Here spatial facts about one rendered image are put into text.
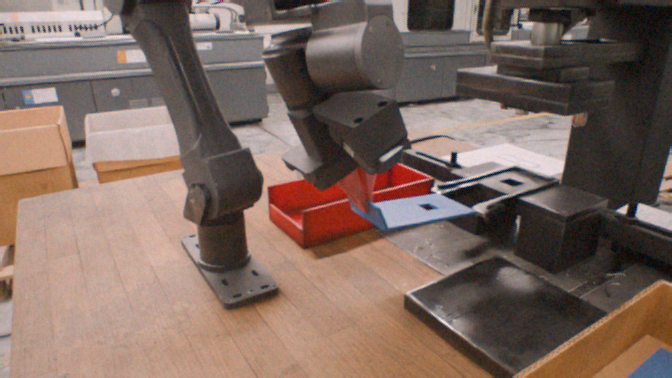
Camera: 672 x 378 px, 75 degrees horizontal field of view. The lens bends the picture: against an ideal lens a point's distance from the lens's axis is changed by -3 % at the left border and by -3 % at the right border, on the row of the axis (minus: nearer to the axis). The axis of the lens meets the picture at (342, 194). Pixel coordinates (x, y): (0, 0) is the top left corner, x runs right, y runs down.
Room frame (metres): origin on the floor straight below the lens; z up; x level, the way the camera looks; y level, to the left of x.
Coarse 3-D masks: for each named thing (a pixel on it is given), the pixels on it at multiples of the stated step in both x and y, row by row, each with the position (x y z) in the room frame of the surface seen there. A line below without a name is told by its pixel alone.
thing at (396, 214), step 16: (352, 208) 0.50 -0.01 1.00; (368, 208) 0.46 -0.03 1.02; (384, 208) 0.50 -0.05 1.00; (400, 208) 0.51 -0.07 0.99; (416, 208) 0.51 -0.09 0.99; (448, 208) 0.52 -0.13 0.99; (464, 208) 0.52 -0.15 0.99; (384, 224) 0.44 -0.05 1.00; (400, 224) 0.46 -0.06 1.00; (416, 224) 0.47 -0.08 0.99
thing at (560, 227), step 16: (480, 192) 0.62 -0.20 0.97; (528, 208) 0.55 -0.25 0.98; (464, 224) 0.64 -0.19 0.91; (480, 224) 0.62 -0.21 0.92; (496, 224) 0.64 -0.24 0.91; (528, 224) 0.55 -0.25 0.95; (544, 224) 0.53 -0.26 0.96; (560, 224) 0.51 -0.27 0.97; (576, 224) 0.52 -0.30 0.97; (592, 224) 0.54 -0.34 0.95; (528, 240) 0.54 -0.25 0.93; (544, 240) 0.52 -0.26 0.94; (560, 240) 0.51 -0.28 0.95; (576, 240) 0.52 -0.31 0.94; (592, 240) 0.55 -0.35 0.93; (528, 256) 0.54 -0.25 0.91; (544, 256) 0.52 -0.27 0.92; (560, 256) 0.51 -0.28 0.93; (576, 256) 0.53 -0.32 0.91
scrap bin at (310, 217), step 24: (408, 168) 0.76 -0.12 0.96; (288, 192) 0.69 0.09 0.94; (312, 192) 0.71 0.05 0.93; (336, 192) 0.74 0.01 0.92; (384, 192) 0.65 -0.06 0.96; (408, 192) 0.68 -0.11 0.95; (288, 216) 0.62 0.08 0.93; (312, 216) 0.58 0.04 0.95; (336, 216) 0.60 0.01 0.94; (360, 216) 0.63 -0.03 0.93; (312, 240) 0.58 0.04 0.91
